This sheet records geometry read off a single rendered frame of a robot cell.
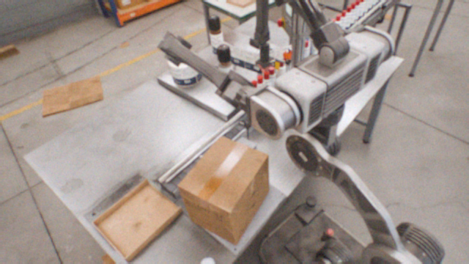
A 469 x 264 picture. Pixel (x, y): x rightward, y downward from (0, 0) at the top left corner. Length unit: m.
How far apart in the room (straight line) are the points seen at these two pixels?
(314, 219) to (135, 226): 1.12
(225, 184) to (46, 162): 1.15
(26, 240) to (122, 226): 1.44
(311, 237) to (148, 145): 1.12
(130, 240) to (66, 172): 0.59
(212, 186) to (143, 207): 0.48
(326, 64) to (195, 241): 0.90
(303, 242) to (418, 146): 1.49
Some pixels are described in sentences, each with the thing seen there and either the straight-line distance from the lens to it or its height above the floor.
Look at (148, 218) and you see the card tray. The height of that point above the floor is 0.83.
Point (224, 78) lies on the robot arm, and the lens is 1.05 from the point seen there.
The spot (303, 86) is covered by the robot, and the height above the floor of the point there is 1.53.
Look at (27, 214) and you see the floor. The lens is 3.04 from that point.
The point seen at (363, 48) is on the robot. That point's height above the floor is 1.53.
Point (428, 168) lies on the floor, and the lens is 2.91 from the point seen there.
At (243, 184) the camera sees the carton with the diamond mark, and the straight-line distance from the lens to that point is 1.16.
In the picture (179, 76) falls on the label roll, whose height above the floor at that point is 0.96.
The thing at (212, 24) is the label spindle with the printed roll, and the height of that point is 1.14.
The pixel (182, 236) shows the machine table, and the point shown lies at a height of 0.83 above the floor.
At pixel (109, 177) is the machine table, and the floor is 0.83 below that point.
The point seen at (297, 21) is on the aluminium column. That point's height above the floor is 1.39.
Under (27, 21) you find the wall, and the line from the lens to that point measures 5.80.
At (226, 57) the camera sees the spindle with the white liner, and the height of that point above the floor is 1.13.
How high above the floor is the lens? 2.07
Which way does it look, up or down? 45 degrees down
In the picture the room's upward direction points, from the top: 6 degrees counter-clockwise
